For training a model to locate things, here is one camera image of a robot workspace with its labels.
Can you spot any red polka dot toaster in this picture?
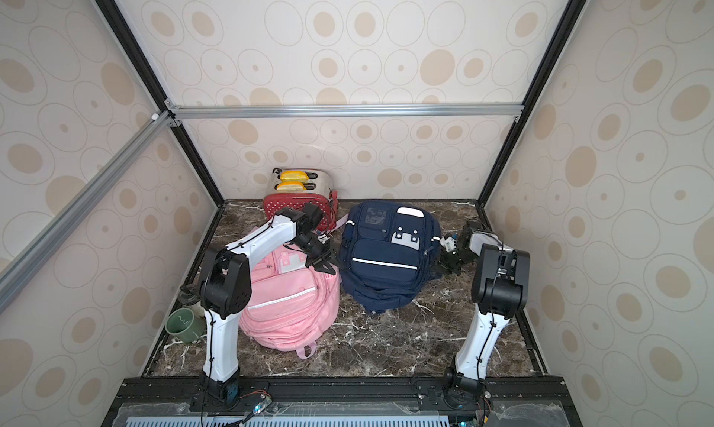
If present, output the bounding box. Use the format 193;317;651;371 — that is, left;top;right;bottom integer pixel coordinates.
263;168;338;232

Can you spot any pink backpack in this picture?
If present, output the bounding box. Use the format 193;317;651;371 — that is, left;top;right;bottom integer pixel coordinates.
239;246;340;359

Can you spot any navy blue backpack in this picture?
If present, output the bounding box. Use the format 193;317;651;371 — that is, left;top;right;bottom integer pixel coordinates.
338;200;442;313

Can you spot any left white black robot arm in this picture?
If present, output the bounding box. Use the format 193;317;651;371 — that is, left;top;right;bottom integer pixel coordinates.
199;203;340;405

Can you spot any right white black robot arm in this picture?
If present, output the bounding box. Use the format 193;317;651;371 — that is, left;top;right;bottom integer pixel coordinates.
438;220;531;407

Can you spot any right yellow toast slice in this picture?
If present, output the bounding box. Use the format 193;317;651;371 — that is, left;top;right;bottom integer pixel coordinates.
275;182;308;193

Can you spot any yellow toast slice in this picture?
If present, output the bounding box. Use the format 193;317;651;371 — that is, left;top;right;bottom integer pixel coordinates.
275;182;308;193
279;171;311;183

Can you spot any left yellow toast slice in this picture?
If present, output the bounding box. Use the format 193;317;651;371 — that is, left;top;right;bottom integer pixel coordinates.
279;171;311;183

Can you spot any small glass jar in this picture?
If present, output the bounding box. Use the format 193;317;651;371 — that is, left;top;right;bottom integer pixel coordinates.
178;284;201;307

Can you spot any green ceramic mug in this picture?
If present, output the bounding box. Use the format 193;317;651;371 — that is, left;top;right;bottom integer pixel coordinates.
165;307;206;343

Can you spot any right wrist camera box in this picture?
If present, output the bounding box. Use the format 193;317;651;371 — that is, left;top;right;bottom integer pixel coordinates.
440;237;457;252

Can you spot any horizontal aluminium frame bar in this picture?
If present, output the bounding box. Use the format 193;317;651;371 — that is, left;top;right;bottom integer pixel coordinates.
171;103;524;120

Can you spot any diagonal aluminium frame bar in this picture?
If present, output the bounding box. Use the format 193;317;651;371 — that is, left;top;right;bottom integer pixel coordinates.
1;110;171;310

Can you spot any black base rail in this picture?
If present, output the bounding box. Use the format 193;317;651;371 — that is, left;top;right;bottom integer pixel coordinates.
103;375;582;426

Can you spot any black right corner post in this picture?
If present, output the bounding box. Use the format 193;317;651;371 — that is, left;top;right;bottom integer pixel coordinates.
477;0;589;209

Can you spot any black corner post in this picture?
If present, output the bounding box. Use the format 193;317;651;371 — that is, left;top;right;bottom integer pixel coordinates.
477;0;589;209
93;0;225;207

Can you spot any black left corner post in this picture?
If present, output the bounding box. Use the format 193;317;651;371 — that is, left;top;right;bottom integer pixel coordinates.
93;0;225;207

